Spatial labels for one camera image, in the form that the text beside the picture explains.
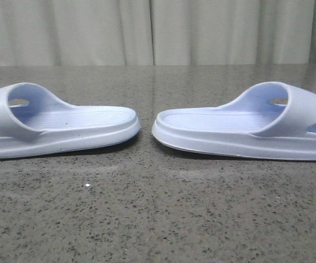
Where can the light blue slipper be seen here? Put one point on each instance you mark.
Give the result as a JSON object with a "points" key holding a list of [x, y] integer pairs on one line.
{"points": [[270, 120], [33, 122]]}

